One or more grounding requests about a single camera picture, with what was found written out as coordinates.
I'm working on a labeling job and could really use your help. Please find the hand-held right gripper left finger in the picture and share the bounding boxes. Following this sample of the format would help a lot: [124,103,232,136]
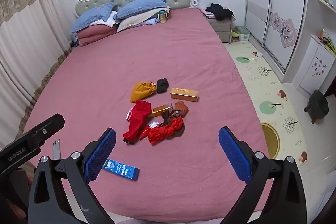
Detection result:
[28,127,117,224]

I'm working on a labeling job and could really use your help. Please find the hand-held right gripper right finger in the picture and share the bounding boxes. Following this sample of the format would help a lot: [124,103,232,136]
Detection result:
[219,126,307,224]

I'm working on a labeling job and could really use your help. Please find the blue printed packet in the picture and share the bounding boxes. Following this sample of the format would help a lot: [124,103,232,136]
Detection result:
[102,158,140,181]

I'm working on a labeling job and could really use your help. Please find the gold trash bin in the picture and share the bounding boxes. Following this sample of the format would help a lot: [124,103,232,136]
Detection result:
[260,122,281,160]

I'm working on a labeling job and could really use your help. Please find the red bag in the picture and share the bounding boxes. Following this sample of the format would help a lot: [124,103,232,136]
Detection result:
[123,100,153,145]

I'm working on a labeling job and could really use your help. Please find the red cloth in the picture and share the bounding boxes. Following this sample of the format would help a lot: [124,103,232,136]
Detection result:
[139,118,185,145]

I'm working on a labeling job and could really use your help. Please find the orange knit sock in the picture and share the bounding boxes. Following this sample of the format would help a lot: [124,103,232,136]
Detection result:
[174,101,189,117]

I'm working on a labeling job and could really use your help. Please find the yellow drawstring pouch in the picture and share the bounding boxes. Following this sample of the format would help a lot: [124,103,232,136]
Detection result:
[130,81,157,103]

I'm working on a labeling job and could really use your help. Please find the brown sock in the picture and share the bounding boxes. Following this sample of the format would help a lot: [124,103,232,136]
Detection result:
[161,111,185,138]

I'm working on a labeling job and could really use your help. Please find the small gold box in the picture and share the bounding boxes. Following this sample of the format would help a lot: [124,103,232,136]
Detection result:
[152,103,174,117]

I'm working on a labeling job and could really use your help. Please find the large gold box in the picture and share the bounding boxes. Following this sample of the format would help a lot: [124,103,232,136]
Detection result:
[170,87,199,103]

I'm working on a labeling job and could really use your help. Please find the black cloth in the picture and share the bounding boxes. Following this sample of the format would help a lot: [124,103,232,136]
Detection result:
[157,78,169,94]

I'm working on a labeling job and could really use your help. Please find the grey smartphone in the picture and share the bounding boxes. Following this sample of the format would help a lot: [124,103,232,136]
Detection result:
[52,139,61,159]

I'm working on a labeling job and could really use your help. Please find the tree print play mat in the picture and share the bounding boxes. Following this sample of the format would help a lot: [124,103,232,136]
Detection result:
[223,40,309,165]

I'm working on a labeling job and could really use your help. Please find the dark green stool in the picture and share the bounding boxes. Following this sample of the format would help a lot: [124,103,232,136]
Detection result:
[304,90,329,125]

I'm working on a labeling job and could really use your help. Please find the beige curtain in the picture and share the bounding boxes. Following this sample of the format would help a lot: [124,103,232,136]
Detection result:
[0,0,74,135]

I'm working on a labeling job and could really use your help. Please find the pink bed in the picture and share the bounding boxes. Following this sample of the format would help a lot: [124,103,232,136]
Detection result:
[22,7,271,222]

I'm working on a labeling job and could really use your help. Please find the pink folded blanket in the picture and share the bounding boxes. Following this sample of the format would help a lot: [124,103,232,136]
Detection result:
[76,25,117,46]

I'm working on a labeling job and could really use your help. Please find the green white storage box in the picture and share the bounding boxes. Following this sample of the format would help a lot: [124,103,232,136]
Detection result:
[231,26,250,42]

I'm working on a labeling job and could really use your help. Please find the white cabinet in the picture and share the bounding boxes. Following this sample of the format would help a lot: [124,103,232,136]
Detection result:
[293,34,336,94]

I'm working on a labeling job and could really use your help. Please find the grey nightstand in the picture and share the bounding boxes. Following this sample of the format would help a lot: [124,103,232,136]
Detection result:
[207,17,234,43]

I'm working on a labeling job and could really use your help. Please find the blue pillow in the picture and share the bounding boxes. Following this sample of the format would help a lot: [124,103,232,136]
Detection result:
[70,3,117,33]
[115,0,168,20]

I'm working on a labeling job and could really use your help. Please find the white pillow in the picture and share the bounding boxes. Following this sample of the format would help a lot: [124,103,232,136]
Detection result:
[116,10,170,32]

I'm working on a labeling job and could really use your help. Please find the black clothes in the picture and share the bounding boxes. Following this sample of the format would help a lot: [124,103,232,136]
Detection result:
[205,3,234,21]

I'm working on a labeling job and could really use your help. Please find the colourful toys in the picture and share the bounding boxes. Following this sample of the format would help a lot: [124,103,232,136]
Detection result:
[318,28,336,54]

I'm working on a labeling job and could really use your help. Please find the white sliding wardrobe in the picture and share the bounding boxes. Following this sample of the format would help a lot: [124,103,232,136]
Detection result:
[243,0,315,77]

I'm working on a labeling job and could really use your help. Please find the white wall shelf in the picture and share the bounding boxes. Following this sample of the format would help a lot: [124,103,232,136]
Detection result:
[317,0,336,10]

